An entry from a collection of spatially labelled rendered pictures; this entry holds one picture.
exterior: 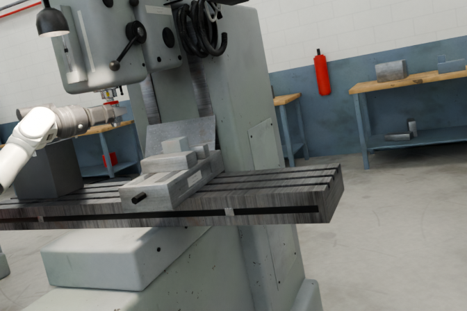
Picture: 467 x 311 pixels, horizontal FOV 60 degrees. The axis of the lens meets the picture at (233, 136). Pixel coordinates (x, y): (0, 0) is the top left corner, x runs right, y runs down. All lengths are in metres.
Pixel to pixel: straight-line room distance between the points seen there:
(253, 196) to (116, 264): 0.40
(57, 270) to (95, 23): 0.70
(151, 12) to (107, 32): 0.22
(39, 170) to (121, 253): 0.56
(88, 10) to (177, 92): 0.54
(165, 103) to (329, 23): 3.85
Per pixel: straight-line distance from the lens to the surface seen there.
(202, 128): 1.55
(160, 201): 1.04
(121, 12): 1.29
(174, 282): 1.27
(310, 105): 5.38
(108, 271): 1.17
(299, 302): 2.04
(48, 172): 1.52
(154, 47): 1.35
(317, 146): 5.46
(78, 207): 1.36
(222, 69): 1.51
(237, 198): 1.03
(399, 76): 4.66
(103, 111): 1.25
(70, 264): 1.26
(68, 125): 1.20
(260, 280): 1.72
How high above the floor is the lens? 1.28
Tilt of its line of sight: 9 degrees down
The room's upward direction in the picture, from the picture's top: 11 degrees counter-clockwise
